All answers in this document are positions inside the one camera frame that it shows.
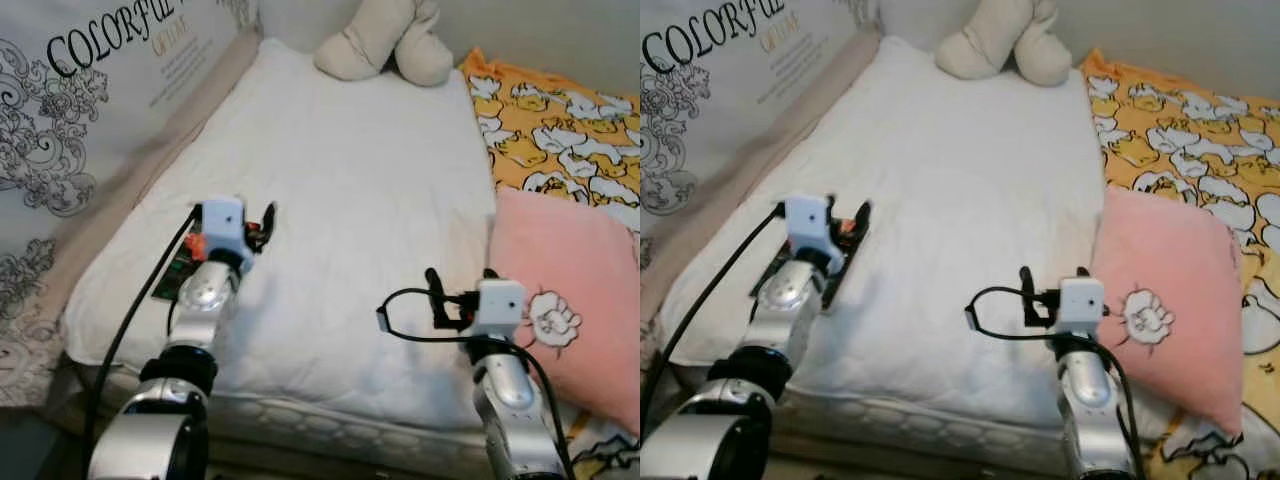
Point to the pink pillow with cartoon patch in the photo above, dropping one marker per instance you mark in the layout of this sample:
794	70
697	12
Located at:
560	250
1170	260

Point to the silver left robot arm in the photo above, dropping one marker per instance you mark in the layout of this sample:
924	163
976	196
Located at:
200	295
790	300

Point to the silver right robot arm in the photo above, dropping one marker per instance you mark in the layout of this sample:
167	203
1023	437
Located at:
1090	400
515	400

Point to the white quilted mattress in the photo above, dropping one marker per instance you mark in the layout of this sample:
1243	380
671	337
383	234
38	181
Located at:
960	200
350	200

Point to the orange egg cartoon blanket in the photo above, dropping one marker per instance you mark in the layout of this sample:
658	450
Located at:
1180	120
560	120

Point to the grey printed scroll pattern fabric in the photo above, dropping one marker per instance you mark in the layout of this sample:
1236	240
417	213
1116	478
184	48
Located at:
690	110
60	120

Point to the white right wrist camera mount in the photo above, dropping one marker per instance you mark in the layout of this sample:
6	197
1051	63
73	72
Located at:
498	310
1082	306

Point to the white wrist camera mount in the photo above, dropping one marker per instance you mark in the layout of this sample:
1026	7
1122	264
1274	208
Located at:
222	230
1082	306
810	228
498	310

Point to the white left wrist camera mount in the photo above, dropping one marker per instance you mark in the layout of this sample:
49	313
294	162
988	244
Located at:
222	230
810	228

